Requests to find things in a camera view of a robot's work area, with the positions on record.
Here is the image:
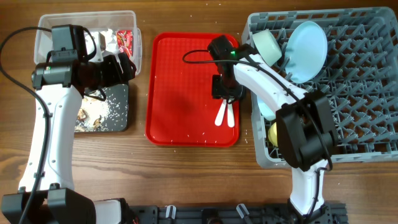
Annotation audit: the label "food leftovers with rice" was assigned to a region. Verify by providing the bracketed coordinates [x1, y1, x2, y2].
[74, 88, 124, 132]

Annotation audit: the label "white napkin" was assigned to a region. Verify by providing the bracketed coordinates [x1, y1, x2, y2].
[85, 29, 120, 62]

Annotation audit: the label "light blue bowl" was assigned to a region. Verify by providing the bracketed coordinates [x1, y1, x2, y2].
[257, 97, 276, 121]

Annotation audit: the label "red snack wrapper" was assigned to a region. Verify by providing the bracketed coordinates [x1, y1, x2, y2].
[116, 30, 134, 57]

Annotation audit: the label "green bowl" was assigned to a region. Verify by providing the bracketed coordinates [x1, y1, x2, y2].
[252, 29, 282, 67]

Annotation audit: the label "yellow cup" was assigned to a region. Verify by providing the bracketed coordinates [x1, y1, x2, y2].
[267, 123, 278, 147]

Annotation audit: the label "light blue plate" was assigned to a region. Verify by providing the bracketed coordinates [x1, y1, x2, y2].
[285, 21, 328, 83]

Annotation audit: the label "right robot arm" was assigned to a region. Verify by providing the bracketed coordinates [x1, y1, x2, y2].
[206, 35, 338, 222]

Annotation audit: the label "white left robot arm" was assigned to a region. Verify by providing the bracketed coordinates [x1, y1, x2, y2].
[1, 50, 136, 223]

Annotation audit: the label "grey dishwasher rack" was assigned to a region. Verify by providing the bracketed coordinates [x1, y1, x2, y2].
[241, 7, 397, 162]

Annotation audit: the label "black tray bin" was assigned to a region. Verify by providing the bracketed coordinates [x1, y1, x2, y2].
[73, 81, 130, 133]

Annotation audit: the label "red serving tray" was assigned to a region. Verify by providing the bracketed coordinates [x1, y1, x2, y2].
[146, 32, 240, 147]

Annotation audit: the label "clear plastic bin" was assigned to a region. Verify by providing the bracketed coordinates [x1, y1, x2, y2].
[38, 11, 142, 75]

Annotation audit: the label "black mounting rail base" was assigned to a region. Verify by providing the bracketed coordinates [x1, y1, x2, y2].
[124, 202, 348, 224]

